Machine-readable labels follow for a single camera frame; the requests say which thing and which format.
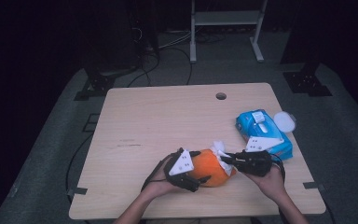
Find black stand base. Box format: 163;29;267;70
74;65;138;102
281;61;334;98

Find grey tape strip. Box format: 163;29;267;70
67;187;89;197
302;181;326;191

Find long black floor cable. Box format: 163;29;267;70
65;133;95;203

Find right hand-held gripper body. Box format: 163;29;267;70
234;135;285;178

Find white wet wipe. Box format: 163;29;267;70
210;140;235;177

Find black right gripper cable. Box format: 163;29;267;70
270;153;287;183

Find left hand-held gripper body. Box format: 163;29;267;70
163;147;201;193

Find person's right hand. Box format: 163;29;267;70
245;164;286;203

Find blue wet wipes pack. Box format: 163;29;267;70
235;108;297;161

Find white metal stand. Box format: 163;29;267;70
189;0;269;64

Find orange plush fruit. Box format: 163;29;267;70
188;148;238;189

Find person's left hand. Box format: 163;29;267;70
141;157;183;202

